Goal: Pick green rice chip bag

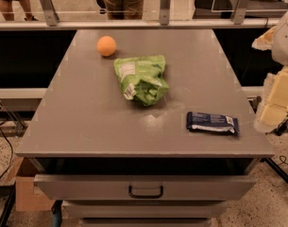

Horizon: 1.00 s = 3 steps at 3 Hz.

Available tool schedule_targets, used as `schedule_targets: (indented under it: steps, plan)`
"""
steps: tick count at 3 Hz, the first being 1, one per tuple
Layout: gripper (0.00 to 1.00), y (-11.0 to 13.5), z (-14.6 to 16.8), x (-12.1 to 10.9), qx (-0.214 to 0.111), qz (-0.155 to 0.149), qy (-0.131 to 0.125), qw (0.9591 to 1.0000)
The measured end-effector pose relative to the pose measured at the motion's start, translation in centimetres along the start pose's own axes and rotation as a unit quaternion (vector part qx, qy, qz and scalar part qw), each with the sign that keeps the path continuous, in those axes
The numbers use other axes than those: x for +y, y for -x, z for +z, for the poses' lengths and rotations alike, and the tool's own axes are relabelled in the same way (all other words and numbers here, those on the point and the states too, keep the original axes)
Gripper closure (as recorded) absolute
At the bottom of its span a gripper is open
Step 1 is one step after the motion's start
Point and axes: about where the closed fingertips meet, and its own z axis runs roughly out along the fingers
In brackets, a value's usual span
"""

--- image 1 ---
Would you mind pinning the green rice chip bag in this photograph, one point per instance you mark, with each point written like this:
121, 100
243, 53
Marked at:
141, 78

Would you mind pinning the black office chair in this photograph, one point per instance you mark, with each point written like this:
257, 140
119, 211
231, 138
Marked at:
238, 10

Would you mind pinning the black drawer handle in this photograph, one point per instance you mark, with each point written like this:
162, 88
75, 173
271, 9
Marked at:
145, 193

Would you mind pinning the grey drawer cabinet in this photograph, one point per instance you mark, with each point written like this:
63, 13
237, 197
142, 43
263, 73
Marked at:
89, 143

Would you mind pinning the orange ball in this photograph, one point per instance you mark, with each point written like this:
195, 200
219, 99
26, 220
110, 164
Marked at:
106, 46

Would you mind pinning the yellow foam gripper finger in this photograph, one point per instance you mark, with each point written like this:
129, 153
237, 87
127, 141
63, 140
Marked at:
273, 108
264, 42

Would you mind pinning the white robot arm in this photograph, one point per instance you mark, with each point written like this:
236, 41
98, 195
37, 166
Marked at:
279, 50

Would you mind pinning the dark blue snack bar wrapper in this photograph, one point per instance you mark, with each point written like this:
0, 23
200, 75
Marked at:
212, 122

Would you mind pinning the cardboard box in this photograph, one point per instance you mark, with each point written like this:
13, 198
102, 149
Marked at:
28, 197

